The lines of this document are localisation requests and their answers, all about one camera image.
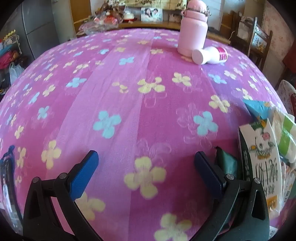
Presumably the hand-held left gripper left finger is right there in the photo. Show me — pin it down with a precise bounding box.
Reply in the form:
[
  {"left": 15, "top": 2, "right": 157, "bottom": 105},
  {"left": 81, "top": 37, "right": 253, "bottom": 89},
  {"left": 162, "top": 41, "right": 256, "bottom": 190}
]
[{"left": 23, "top": 150, "right": 109, "bottom": 241}]

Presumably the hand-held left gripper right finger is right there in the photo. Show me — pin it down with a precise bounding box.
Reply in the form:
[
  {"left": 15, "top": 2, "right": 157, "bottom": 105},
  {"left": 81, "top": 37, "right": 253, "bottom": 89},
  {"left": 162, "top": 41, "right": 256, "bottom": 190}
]
[{"left": 194, "top": 151, "right": 271, "bottom": 241}]

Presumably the dark green packet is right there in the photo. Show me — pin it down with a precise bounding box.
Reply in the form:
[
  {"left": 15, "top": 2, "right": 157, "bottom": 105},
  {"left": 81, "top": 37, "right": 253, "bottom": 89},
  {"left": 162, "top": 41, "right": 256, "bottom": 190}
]
[{"left": 214, "top": 146, "right": 238, "bottom": 181}]

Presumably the teal packet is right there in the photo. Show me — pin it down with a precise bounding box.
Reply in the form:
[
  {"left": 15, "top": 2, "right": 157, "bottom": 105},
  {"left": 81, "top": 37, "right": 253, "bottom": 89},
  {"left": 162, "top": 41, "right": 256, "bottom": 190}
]
[{"left": 243, "top": 100, "right": 278, "bottom": 121}]

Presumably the green and white wrapper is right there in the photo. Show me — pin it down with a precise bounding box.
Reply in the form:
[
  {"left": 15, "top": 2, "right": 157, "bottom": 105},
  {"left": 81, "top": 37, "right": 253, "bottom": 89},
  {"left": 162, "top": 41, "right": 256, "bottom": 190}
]
[{"left": 270, "top": 109, "right": 296, "bottom": 167}]

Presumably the pink floral tablecloth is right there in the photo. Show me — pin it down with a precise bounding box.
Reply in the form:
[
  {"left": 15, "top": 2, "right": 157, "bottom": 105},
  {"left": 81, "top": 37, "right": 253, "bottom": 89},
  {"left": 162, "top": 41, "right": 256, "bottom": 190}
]
[{"left": 0, "top": 28, "right": 292, "bottom": 241}]

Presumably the white bottle with red label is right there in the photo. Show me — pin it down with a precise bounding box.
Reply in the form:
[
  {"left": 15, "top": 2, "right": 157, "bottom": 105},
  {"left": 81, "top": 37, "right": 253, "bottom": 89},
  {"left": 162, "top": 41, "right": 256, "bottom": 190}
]
[{"left": 192, "top": 46, "right": 229, "bottom": 65}]

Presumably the white plastic bag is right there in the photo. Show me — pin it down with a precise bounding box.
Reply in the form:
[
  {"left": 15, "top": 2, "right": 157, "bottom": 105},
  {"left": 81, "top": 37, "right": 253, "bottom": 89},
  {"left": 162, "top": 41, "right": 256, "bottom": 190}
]
[{"left": 9, "top": 62, "right": 23, "bottom": 86}]

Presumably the pile of colourful clothes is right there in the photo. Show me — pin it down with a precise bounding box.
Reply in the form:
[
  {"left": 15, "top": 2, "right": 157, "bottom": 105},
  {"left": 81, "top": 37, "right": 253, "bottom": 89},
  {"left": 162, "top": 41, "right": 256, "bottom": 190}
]
[{"left": 0, "top": 30, "right": 26, "bottom": 93}]

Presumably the wooden chair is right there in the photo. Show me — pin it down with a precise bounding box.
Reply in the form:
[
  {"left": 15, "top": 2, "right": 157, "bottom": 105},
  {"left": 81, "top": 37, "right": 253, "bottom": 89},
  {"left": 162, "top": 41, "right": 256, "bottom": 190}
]
[{"left": 229, "top": 10, "right": 273, "bottom": 67}]

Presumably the pink water bottle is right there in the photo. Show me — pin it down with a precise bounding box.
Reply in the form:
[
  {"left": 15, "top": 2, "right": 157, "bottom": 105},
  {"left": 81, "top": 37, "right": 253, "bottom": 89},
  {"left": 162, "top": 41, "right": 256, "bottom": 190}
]
[{"left": 178, "top": 0, "right": 211, "bottom": 56}]

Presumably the folded printed bedding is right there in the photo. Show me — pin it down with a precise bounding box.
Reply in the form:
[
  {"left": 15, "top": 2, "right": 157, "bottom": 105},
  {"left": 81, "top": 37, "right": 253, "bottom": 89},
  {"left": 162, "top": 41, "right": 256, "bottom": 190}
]
[{"left": 237, "top": 16, "right": 271, "bottom": 54}]

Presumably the pile of wrapped decorations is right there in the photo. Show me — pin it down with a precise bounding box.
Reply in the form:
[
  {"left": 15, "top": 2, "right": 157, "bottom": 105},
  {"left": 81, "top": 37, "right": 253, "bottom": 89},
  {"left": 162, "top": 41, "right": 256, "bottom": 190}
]
[{"left": 79, "top": 0, "right": 141, "bottom": 35}]

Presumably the grey refrigerator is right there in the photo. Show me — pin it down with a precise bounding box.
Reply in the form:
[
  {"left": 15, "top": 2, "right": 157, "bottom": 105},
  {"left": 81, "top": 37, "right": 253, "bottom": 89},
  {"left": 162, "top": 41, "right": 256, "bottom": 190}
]
[{"left": 9, "top": 0, "right": 72, "bottom": 61}]

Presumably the wooden sideboard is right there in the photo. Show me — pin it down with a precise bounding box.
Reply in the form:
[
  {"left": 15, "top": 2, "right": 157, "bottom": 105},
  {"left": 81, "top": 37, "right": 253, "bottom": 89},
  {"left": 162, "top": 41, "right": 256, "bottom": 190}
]
[{"left": 73, "top": 17, "right": 232, "bottom": 44}]

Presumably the yellow floral cloth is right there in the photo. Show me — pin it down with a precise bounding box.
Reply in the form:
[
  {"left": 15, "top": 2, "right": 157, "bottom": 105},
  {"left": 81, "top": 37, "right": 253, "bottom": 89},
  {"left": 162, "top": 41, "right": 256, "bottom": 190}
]
[{"left": 125, "top": 0, "right": 188, "bottom": 7}]

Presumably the photo frame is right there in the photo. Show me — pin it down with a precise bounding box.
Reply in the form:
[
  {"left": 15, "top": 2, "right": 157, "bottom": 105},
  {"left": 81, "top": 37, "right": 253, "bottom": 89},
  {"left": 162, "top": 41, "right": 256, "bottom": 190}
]
[{"left": 141, "top": 6, "right": 164, "bottom": 23}]

